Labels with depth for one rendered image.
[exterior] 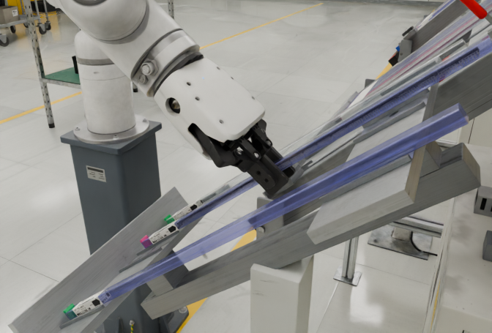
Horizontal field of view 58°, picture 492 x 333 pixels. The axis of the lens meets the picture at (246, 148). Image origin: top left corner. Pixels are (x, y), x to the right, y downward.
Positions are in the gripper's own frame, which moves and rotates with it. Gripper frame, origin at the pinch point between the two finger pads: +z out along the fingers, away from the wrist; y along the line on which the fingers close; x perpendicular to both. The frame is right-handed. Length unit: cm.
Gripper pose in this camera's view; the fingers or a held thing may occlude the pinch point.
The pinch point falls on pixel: (271, 170)
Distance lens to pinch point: 51.0
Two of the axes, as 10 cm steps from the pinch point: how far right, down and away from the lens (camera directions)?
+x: -5.8, 5.8, 5.7
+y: 4.1, -3.9, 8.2
